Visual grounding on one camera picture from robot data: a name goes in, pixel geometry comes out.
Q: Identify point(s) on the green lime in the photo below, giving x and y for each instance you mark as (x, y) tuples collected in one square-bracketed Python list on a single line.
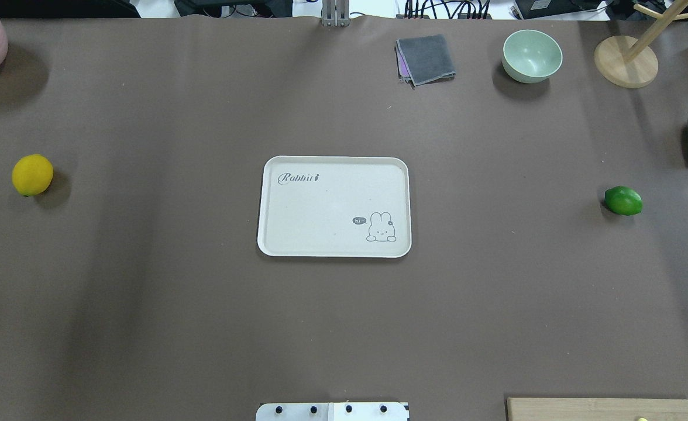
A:
[(623, 200)]

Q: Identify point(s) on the white rabbit print tray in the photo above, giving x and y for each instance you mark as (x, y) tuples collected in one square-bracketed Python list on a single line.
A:
[(335, 206)]

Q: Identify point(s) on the purple cloth under grey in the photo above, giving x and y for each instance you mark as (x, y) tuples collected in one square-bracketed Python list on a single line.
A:
[(403, 71)]

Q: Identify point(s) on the folded grey cloth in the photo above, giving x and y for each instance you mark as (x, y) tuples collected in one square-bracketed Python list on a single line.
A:
[(428, 58)]

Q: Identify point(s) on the pale green bowl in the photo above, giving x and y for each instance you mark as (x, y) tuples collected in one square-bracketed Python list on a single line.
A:
[(530, 56)]

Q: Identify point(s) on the bamboo cutting board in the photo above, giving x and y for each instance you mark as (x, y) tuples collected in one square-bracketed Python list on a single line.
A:
[(521, 408)]

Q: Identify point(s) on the yellow lemon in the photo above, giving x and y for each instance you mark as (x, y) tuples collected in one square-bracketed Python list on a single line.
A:
[(32, 175)]

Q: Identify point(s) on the wooden mug tree stand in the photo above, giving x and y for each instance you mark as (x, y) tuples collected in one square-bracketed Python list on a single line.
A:
[(629, 62)]

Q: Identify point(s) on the metal camera pole bracket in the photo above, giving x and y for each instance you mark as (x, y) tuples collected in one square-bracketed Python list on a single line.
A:
[(335, 13)]

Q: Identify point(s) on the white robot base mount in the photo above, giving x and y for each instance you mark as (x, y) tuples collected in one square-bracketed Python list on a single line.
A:
[(334, 411)]

